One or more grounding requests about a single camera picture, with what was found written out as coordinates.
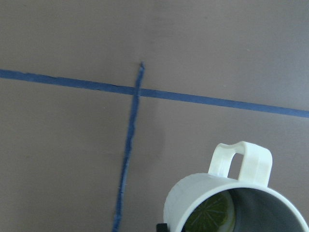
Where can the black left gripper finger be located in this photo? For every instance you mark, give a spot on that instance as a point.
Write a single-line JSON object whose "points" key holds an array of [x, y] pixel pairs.
{"points": [[161, 227]]}

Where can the green lemon slice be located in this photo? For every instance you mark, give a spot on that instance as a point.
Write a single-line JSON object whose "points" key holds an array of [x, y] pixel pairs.
{"points": [[215, 214]]}

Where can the white ribbed plastic cup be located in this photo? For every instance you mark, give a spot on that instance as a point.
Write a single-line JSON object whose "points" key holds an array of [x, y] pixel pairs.
{"points": [[243, 169]]}

